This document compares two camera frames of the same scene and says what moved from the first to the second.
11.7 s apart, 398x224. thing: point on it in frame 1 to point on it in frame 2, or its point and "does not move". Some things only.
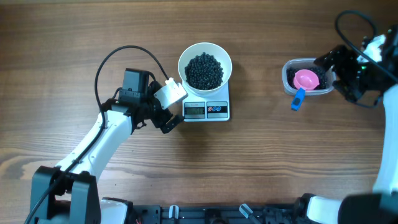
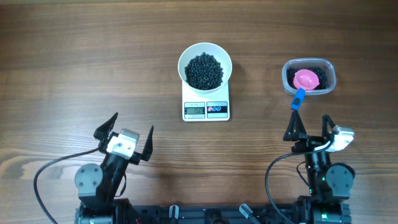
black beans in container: (325, 79) does not move
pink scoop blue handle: (305, 79) does not move
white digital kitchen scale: (216, 107) does not move
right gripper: (349, 56) to (311, 142)
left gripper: (165, 116) to (101, 134)
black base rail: (244, 213) does not move
